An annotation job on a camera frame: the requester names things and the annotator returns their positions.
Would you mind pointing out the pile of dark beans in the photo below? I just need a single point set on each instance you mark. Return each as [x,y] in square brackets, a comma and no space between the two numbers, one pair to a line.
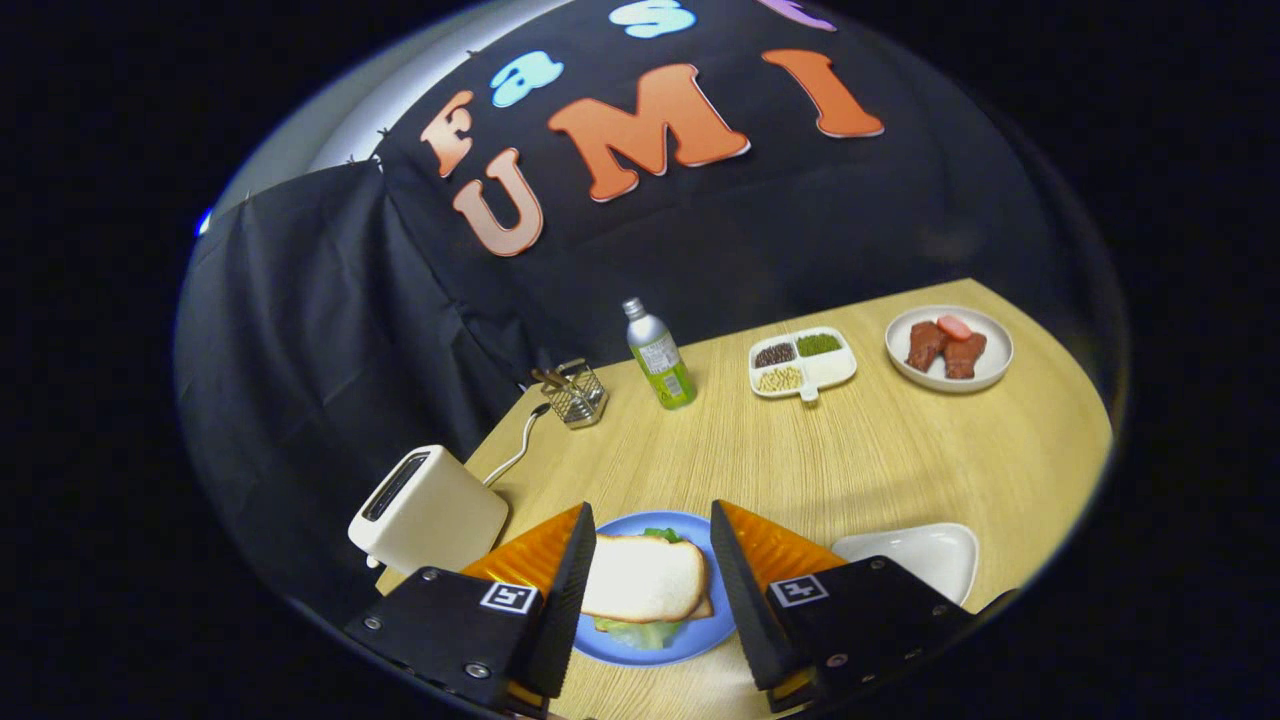
[775,354]

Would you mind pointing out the blue round plate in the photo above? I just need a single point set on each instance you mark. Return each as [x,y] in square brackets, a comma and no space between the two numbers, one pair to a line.
[705,640]

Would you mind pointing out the pile of yellow soybeans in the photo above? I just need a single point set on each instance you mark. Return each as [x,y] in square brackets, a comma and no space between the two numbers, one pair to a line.
[780,379]

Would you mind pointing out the cream toaster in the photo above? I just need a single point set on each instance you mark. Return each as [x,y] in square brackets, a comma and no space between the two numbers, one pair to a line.
[440,520]

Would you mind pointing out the white square plate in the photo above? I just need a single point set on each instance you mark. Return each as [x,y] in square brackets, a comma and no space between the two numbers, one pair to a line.
[930,550]

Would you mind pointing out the green lettuce leaf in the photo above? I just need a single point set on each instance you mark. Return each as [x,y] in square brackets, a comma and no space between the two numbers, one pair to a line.
[640,633]

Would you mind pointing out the white divided dish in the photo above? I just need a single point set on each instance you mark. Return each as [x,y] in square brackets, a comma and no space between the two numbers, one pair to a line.
[830,370]

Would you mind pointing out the white oval plate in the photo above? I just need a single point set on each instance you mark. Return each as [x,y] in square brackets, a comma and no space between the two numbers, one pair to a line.
[995,365]

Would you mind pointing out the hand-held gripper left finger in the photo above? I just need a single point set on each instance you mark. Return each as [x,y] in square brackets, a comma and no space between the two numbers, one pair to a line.
[565,600]

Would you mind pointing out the pile of green beans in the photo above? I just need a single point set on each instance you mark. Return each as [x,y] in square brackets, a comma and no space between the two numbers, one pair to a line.
[819,344]

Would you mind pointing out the brown meat piece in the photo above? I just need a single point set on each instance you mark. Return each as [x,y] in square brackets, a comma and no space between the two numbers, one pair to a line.
[925,347]
[965,357]

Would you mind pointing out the silver bottle with green label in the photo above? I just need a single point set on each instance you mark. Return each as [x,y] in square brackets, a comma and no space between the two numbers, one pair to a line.
[660,360]

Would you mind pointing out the toasted bread slice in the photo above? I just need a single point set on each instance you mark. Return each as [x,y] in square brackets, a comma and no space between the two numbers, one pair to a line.
[645,578]

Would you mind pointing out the red sausage slice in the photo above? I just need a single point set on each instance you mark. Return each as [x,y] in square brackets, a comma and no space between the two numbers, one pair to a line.
[954,327]

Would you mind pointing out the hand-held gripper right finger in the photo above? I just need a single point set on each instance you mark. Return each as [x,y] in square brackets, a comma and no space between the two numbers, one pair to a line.
[745,610]

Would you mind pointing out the brown wooden utensil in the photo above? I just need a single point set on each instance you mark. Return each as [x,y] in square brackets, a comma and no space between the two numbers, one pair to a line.
[550,378]

